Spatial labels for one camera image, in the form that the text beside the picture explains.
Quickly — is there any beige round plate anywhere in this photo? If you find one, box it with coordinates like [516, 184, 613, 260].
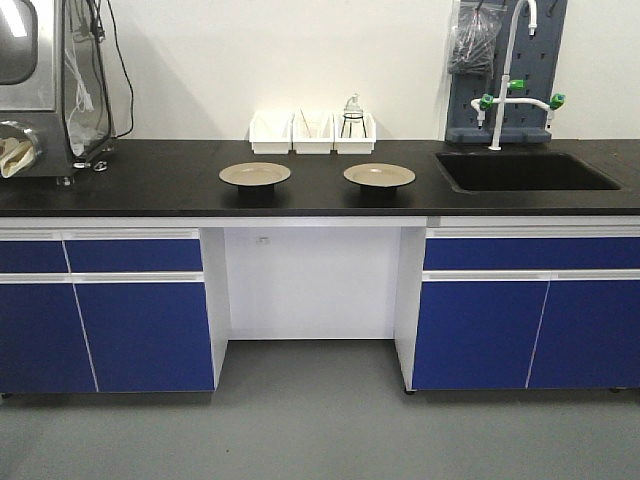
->
[219, 162, 291, 187]
[343, 163, 416, 188]

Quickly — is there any black plate stand left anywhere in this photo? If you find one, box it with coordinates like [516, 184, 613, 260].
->
[237, 184, 275, 199]

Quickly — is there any right white plastic bin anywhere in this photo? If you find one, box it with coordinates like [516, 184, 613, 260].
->
[333, 112, 377, 154]

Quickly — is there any white plastic bin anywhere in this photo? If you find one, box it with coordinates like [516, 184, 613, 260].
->
[292, 110, 334, 155]
[333, 112, 377, 154]
[249, 110, 293, 155]

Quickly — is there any middle white plastic bin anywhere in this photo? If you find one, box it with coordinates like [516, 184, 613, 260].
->
[292, 110, 334, 155]

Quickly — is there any left white plastic bin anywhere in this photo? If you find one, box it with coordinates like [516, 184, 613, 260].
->
[249, 110, 293, 155]

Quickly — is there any red glass stirring rod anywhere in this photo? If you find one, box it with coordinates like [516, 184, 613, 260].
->
[300, 109, 312, 138]

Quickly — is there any black lab sink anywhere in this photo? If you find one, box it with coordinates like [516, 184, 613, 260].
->
[436, 152, 620, 192]

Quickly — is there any white gooseneck lab faucet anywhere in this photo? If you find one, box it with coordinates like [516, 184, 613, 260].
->
[470, 1, 566, 151]

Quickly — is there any blue white lab bench cabinet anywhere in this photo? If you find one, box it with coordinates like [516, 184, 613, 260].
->
[1, 216, 639, 393]

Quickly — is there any plastic bag of pegs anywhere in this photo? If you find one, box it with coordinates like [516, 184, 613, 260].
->
[447, 1, 506, 76]

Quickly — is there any grey pegboard drying rack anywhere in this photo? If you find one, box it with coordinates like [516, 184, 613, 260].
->
[445, 1, 567, 145]

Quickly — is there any beige cloth glove sleeve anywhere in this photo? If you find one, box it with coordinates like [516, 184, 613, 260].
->
[1, 121, 39, 179]

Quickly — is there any stainless steel cabinet machine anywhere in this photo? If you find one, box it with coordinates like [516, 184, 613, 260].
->
[1, 0, 115, 185]

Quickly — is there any black wire tripod stand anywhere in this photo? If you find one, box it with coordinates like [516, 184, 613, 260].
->
[339, 114, 367, 139]

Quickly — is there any black power cable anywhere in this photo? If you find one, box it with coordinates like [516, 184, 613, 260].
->
[82, 0, 136, 139]

